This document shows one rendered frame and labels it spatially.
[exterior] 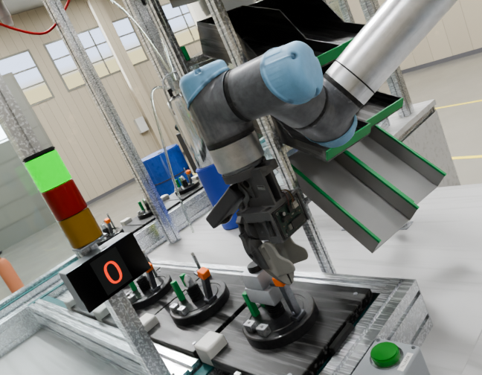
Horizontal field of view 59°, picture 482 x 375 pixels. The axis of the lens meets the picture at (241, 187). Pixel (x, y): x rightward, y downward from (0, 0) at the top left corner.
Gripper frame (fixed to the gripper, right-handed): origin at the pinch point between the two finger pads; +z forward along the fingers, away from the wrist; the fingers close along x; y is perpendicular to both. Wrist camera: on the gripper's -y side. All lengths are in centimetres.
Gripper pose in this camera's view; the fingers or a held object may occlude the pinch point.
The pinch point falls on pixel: (284, 276)
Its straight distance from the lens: 72.3
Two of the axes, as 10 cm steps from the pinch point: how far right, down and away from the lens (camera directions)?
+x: 6.5, -4.6, 6.0
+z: 4.1, 8.8, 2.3
